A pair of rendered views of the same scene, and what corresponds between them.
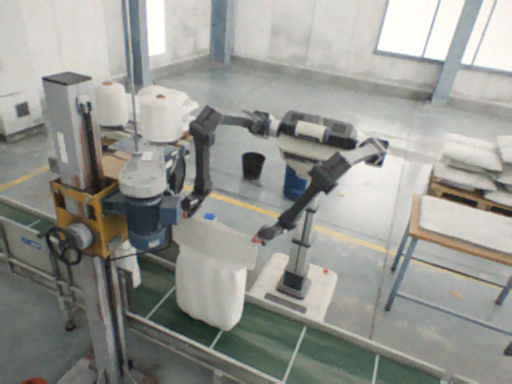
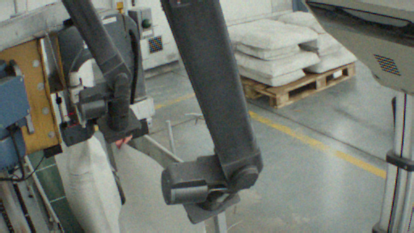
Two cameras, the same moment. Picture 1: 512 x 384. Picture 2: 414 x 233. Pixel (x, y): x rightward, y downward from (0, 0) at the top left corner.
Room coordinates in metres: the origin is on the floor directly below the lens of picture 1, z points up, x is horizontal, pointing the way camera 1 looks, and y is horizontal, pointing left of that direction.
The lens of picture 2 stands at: (0.92, -0.52, 1.50)
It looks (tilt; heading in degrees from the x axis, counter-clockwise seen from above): 23 degrees down; 40
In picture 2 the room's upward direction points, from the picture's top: 8 degrees counter-clockwise
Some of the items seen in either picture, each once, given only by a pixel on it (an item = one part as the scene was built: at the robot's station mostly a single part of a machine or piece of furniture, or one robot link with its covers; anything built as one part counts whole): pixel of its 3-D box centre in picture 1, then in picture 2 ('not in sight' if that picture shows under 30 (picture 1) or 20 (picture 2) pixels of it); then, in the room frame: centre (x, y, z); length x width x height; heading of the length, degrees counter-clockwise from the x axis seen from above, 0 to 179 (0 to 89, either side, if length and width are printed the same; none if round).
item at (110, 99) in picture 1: (109, 103); not in sight; (1.49, 0.65, 1.61); 0.15 x 0.14 x 0.17; 70
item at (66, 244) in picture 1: (62, 246); not in sight; (1.11, 0.74, 1.13); 0.18 x 0.11 x 0.18; 70
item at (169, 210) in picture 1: (170, 212); (5, 106); (1.27, 0.35, 1.25); 0.10 x 0.08 x 0.12; 5
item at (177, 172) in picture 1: (147, 167); (87, 54); (1.70, 0.58, 1.21); 0.30 x 0.25 x 0.30; 70
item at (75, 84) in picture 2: not in sight; (79, 99); (1.54, 0.44, 1.14); 0.05 x 0.04 x 0.16; 160
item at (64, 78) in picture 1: (67, 78); not in sight; (1.28, 0.70, 1.76); 0.12 x 0.11 x 0.01; 160
